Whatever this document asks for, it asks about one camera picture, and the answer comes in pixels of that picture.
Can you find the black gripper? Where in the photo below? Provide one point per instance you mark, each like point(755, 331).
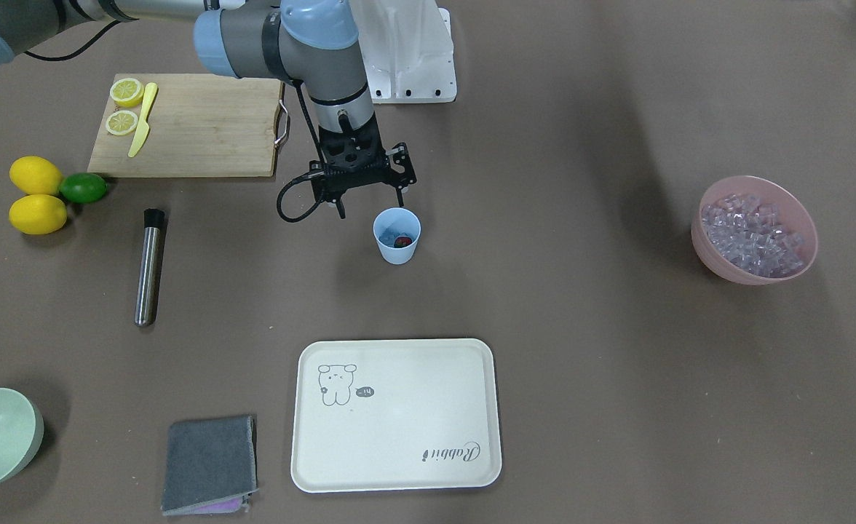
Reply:
point(401, 169)

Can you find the steel muddler black tip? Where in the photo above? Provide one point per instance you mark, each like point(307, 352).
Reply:
point(146, 297)

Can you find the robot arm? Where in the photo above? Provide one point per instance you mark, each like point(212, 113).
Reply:
point(310, 44)

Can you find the light blue plastic cup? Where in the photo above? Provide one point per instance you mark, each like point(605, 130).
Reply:
point(397, 231)

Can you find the pink bowl of ice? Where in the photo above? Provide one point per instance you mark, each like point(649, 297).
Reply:
point(749, 230)

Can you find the wooden cutting board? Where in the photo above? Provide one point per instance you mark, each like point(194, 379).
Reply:
point(202, 125)

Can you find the yellow plastic knife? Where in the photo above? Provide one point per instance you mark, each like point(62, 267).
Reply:
point(143, 129)

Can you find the lemon slice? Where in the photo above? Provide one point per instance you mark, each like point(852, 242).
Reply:
point(127, 93)
point(121, 123)

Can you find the cream rabbit tray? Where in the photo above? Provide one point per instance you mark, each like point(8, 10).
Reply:
point(396, 415)

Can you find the green lime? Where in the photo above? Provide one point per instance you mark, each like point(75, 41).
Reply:
point(83, 188)

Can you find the yellow lemon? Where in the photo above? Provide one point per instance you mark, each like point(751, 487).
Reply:
point(38, 214)
point(36, 175)

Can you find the grey folded cloth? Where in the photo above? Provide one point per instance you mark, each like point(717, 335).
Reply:
point(210, 467)

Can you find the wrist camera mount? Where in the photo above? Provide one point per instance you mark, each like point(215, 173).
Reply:
point(393, 168)

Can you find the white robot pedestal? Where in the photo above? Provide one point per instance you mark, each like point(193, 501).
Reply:
point(408, 51)

